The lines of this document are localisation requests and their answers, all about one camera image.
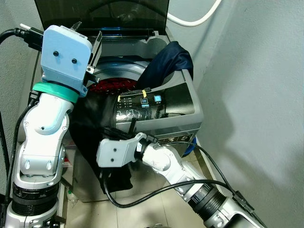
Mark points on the yellow tape strip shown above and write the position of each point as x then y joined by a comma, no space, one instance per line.
144,94
119,98

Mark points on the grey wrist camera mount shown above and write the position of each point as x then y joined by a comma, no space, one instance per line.
116,152
64,52

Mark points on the blue plastic basin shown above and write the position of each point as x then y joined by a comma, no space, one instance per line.
191,147

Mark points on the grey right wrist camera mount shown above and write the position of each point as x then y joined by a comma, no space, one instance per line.
116,152

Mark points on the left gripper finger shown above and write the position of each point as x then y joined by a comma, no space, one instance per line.
97,50
77,26

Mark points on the navy blue garment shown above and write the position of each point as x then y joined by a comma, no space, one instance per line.
171,59

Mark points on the grey top-load washing machine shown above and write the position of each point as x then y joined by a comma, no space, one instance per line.
180,124

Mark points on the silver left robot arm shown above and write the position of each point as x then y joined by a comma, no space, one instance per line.
40,137

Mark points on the long black garment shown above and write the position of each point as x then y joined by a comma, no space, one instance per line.
90,123

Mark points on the dark tinted washer lid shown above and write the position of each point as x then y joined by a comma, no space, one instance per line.
123,14

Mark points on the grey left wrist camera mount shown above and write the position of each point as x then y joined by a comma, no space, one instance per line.
64,52

